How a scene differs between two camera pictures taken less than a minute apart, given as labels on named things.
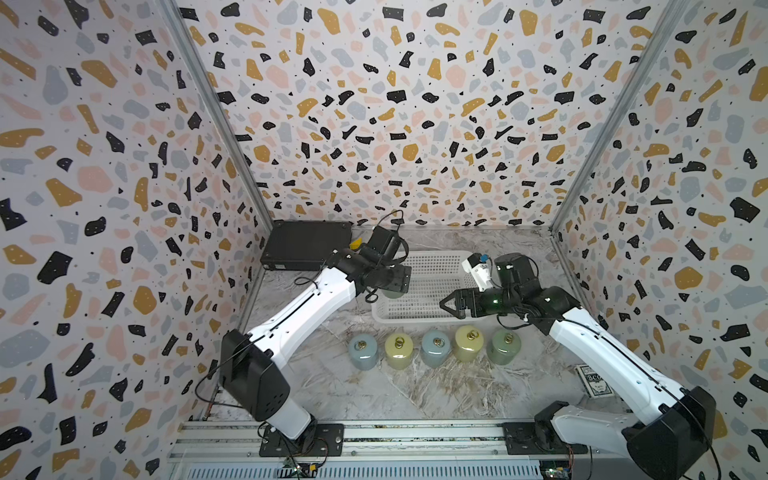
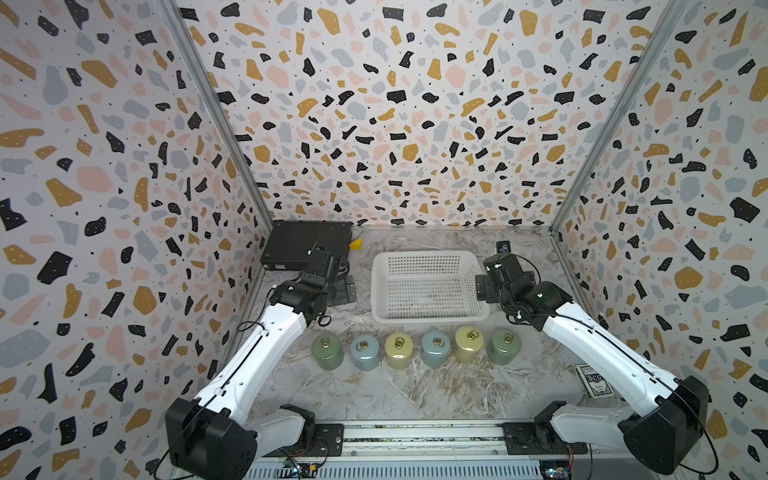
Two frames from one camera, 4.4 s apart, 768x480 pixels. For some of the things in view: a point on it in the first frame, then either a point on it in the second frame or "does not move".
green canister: [503, 347] does not move
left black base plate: [319, 440] does not move
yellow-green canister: [398, 348] does not move
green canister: [393, 294] -> [328, 351]
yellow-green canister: [468, 342] does not move
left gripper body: [395, 277] -> [337, 294]
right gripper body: [488, 303] -> [487, 294]
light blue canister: [363, 350] does not move
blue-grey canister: [435, 348] does not move
